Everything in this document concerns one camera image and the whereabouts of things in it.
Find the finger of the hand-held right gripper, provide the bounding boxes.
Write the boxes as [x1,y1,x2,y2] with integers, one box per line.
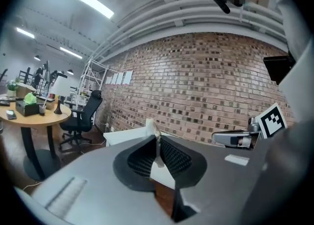
[211,129,252,148]

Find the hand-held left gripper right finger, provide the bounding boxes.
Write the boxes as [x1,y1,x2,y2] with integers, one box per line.
[159,135,269,223]

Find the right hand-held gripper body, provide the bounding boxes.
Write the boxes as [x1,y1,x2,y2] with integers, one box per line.
[247,103,288,150]

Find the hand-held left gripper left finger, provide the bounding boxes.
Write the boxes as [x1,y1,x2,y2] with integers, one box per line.
[30,135,172,225]

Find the white tissue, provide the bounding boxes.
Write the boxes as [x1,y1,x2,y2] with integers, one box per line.
[103,118,177,190]

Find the person's right forearm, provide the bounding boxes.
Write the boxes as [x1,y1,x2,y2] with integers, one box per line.
[239,120,314,225]

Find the black tissue box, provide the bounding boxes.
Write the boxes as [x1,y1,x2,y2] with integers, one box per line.
[15,92,42,117]

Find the black chest device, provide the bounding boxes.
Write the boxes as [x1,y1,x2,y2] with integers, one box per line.
[262,51,296,86]

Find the black office chair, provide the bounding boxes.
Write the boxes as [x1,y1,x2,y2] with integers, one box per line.
[58,89,104,155]

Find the round wooden table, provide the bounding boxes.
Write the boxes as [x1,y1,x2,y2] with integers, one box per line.
[0,100,72,182]

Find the white shade table lamp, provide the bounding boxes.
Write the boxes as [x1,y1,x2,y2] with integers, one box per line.
[48,75,72,115]

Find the white metal shelf rack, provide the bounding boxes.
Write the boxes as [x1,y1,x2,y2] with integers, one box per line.
[75,57,109,113]

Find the smartphone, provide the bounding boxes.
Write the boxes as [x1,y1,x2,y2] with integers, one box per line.
[5,109,18,121]

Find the cardboard box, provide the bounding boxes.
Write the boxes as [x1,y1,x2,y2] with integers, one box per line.
[15,82,37,100]

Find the potted plant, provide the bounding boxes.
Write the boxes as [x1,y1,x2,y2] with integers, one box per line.
[5,79,18,98]

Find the long ceiling light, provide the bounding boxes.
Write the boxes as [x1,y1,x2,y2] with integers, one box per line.
[62,0,115,20]
[59,46,83,60]
[16,27,35,39]

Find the white ceiling pipes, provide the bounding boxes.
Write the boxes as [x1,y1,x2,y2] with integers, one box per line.
[92,0,289,64]

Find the white floor cable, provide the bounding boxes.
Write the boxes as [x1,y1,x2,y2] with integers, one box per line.
[79,138,108,147]

